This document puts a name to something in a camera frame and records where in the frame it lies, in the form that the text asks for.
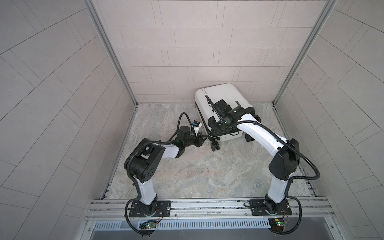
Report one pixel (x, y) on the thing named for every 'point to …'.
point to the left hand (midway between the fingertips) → (208, 133)
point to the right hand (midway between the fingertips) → (213, 130)
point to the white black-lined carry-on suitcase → (206, 94)
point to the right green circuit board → (277, 224)
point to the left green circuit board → (148, 225)
